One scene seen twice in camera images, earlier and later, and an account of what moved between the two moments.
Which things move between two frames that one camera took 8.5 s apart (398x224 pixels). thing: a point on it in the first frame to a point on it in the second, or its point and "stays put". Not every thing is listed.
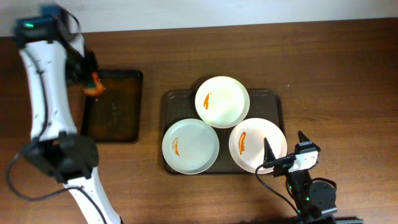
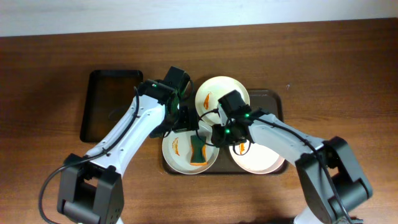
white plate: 222,102 stays put
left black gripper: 83,72 to 189,121
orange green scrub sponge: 94,87 to 198,150
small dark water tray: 114,116 stays put
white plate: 190,146 stays put
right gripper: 286,165 to 218,137
